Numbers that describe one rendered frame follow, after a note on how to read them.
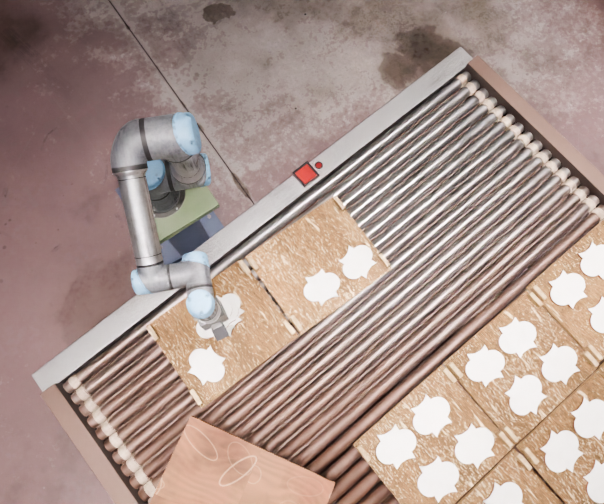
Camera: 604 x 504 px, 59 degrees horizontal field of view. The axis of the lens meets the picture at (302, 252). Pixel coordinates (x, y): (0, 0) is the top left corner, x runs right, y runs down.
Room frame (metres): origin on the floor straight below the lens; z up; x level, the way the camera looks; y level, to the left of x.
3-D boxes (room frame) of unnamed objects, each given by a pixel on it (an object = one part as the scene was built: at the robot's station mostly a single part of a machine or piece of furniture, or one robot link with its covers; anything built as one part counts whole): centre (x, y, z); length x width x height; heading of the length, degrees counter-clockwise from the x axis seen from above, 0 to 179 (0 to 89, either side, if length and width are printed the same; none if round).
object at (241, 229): (0.70, 0.12, 0.89); 2.08 x 0.09 x 0.06; 132
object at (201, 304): (0.24, 0.28, 1.31); 0.09 x 0.08 x 0.11; 13
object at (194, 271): (0.34, 0.32, 1.31); 0.11 x 0.11 x 0.08; 13
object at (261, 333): (0.21, 0.27, 0.93); 0.41 x 0.35 x 0.02; 129
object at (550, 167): (0.28, -0.26, 0.90); 1.95 x 0.05 x 0.05; 132
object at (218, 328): (0.22, 0.27, 1.15); 0.12 x 0.09 x 0.16; 29
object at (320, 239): (0.47, -0.06, 0.93); 0.41 x 0.35 x 0.02; 128
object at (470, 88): (0.61, 0.04, 0.90); 1.95 x 0.05 x 0.05; 132
